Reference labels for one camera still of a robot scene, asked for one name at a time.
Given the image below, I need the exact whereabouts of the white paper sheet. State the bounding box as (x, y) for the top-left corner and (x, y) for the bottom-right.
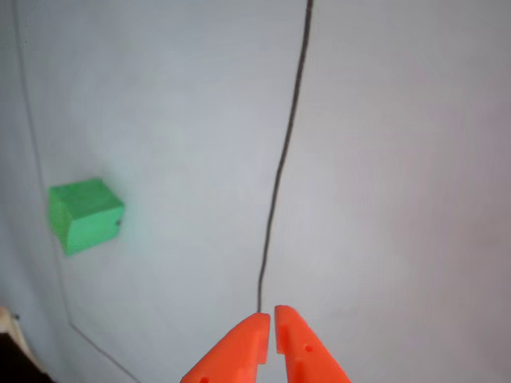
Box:
(0, 0), (511, 383)

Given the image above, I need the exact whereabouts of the wooden board edge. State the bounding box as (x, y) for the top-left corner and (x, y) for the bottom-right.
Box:
(0, 306), (43, 374)

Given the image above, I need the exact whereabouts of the green wooden block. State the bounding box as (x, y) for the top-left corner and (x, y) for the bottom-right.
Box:
(46, 177), (125, 258)

